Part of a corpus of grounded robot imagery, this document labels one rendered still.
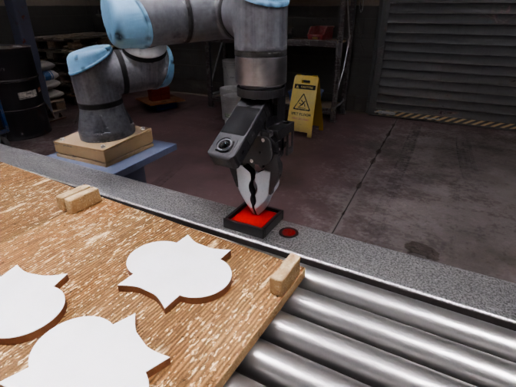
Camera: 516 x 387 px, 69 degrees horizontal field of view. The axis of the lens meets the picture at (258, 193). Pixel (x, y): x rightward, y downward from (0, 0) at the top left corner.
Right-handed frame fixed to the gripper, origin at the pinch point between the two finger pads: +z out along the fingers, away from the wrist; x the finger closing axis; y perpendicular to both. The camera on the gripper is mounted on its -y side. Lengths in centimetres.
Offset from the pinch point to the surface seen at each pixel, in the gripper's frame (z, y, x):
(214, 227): 2.6, -4.6, 5.2
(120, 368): -0.5, -33.4, -4.5
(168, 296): -0.5, -23.9, -1.9
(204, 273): -0.5, -18.4, -3.1
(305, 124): 79, 313, 114
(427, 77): 43, 442, 17
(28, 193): 0.4, -14.1, 40.2
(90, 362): -0.5, -34.4, -1.4
